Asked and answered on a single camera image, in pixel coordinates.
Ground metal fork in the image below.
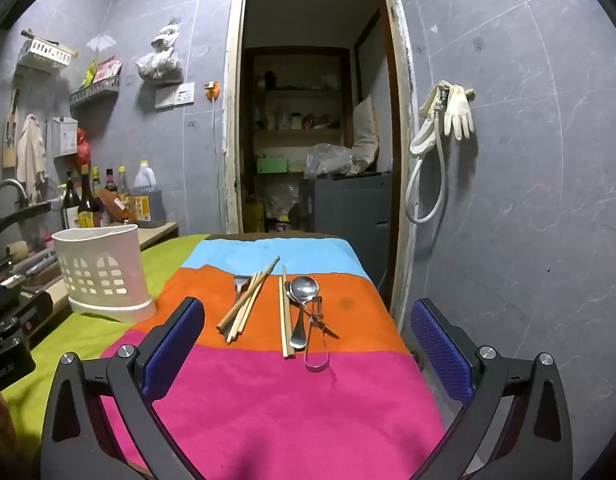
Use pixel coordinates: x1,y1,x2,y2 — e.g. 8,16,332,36
232,274,252,311

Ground large oil jug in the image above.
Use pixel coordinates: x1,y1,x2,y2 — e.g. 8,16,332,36
132,160,167,229

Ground white plastic utensil holder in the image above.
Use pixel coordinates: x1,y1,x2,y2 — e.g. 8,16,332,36
52,224,157,323

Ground wall socket plate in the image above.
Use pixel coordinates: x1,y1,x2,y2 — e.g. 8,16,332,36
154,81,196,110

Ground metal peeler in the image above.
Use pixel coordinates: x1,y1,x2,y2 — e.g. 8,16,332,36
303,296,331,374

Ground wooden chopstick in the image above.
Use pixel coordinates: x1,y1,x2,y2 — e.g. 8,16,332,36
279,276,288,359
231,272,267,342
216,255,281,332
226,271,263,345
219,272,259,335
282,265,294,358

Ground door frame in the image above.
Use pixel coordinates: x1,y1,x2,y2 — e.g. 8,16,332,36
223,0,420,333

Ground clear plastic bag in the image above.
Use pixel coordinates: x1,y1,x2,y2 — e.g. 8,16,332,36
304,143,375,179

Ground dark wine bottle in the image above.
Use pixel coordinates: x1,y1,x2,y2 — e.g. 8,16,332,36
61,172,82,231

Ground hanging plastic bag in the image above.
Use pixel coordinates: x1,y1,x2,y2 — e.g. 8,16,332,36
135,22,183,81

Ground yellow bin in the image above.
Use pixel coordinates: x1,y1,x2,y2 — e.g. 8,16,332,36
244,202,266,234

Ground metal faucet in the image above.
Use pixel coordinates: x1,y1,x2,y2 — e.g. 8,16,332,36
0,178,30,242

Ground white wall box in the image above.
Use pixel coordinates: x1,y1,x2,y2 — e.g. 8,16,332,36
52,117,79,158

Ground brown tilted bottle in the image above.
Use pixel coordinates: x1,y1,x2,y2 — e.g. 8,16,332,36
97,189,135,225

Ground beige pillow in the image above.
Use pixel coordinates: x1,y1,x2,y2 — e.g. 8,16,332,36
351,94,379,162

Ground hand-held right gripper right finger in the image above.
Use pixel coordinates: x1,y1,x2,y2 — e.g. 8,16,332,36
410,298,574,480

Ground wooden shelf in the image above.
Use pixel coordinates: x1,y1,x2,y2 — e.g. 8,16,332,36
243,47,354,235

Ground colourful striped cloth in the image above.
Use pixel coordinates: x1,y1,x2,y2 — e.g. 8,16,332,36
0,232,449,480

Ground hanging wooden board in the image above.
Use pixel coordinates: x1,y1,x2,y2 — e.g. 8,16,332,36
1,87,22,169

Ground metal spoon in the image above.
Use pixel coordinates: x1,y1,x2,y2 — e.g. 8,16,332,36
289,276,320,351
284,281,340,339

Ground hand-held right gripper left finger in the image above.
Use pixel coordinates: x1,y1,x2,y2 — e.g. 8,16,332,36
40,296,207,480

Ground red plastic bag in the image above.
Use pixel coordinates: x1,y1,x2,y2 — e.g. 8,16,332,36
75,128,92,169

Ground white wall basket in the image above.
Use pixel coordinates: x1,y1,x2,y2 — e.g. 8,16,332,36
18,37,72,74

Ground green box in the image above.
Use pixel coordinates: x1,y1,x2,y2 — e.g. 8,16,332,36
256,156,288,175

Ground soy sauce bottle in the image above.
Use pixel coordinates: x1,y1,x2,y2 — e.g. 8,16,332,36
78,165,102,229

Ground hanging beige towel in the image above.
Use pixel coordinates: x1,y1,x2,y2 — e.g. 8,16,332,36
16,114,48,205

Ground grey cabinet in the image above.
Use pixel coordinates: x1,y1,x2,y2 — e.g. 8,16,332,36
302,172,393,247

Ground grey wall rack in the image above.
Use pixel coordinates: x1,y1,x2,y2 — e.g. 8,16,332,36
69,77,122,107

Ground white hose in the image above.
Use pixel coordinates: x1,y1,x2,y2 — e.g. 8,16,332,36
405,105,447,225

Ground red snack packet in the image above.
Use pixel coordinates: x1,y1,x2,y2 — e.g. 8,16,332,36
94,57,123,83

